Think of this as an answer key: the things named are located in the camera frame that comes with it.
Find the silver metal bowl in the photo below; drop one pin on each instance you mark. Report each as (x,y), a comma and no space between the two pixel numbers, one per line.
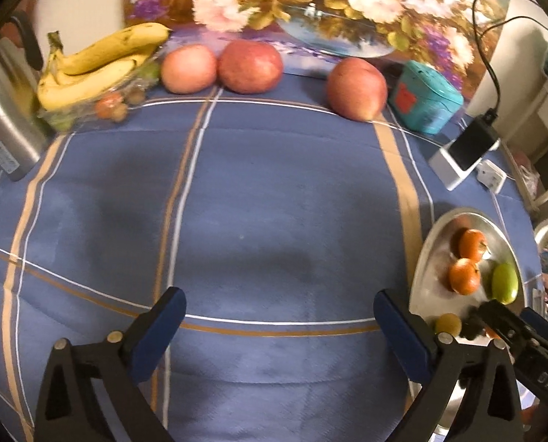
(430,294)

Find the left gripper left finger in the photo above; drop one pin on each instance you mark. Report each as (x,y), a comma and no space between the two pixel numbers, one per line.
(68,408)

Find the teal tin box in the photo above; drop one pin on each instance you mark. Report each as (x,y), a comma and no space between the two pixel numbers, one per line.
(423,100)

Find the pale red apple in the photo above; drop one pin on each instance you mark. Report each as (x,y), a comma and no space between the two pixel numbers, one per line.
(189,69)

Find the brown kiwi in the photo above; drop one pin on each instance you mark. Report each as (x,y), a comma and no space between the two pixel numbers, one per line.
(449,323)

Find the floral painting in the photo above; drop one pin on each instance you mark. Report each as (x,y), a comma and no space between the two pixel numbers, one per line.
(451,36)

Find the lower yellow banana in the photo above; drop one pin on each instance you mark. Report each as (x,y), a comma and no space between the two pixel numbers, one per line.
(54,95)

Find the yellow banana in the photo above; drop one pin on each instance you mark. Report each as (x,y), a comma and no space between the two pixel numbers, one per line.
(54,95)
(120,44)

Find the red apple near tin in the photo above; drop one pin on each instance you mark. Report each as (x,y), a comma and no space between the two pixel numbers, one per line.
(356,90)

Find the upper yellow banana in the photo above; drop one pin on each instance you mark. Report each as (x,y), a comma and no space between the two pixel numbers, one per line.
(120,44)

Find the black charger adapter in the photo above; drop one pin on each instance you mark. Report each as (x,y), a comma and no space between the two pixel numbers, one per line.
(476,140)

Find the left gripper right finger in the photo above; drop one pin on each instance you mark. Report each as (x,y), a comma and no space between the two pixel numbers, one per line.
(490,408)

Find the white power strip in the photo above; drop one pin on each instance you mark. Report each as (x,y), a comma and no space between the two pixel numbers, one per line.
(447,170)

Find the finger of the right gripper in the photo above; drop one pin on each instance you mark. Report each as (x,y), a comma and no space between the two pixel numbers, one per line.
(538,323)
(529,350)

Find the dark red apple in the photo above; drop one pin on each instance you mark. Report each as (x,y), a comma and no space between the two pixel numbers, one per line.
(250,67)

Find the white plug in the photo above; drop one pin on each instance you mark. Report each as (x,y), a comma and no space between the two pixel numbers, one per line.
(491,176)

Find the orange tangerine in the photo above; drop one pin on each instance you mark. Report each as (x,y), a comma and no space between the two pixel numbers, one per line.
(464,277)
(472,245)

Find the dark plum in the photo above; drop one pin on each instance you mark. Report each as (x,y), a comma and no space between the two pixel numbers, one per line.
(472,328)

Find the stainless steel thermos jug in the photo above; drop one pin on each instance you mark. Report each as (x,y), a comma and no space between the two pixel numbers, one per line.
(24,136)

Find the clear plastic fruit tray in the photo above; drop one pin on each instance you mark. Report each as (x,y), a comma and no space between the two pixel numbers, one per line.
(111,107)

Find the blue plaid tablecloth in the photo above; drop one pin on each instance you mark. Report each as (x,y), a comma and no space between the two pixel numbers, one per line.
(278,219)

